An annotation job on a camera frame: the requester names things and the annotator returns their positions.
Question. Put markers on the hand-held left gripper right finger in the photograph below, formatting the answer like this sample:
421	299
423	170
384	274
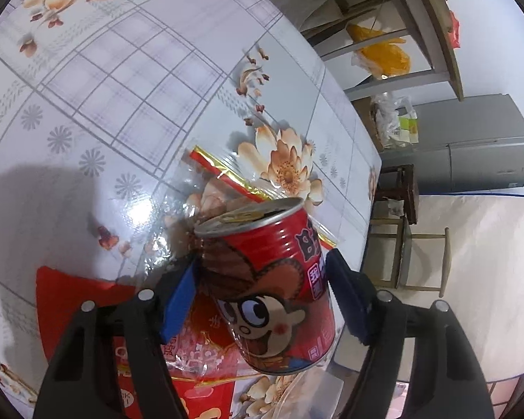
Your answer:
345	299

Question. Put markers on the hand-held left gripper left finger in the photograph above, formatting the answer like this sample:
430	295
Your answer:
181	299

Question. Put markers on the red cartoon can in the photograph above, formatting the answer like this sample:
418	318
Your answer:
270	292

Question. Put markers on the red snack bag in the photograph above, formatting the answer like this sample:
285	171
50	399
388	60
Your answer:
78	288

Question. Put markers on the wooden chair black seat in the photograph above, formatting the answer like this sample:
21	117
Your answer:
401	253

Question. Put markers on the dark wooden stool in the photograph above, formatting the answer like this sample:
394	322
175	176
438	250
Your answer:
397	187

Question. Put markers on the white mattress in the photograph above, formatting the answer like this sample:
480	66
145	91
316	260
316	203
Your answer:
484	270

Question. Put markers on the cardboard box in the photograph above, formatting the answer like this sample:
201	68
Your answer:
367	126

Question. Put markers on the crumpled clear plastic bag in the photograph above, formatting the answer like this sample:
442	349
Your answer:
393	118

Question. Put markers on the grey refrigerator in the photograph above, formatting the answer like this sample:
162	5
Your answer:
471	148

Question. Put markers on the floral plastic tablecloth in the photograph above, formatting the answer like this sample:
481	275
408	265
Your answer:
135	96

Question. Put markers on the yellow plastic bag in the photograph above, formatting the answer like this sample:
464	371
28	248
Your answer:
384	54

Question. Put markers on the side shelf table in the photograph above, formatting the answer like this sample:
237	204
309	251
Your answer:
436	30

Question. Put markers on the red plastic bag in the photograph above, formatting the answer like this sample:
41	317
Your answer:
454	30

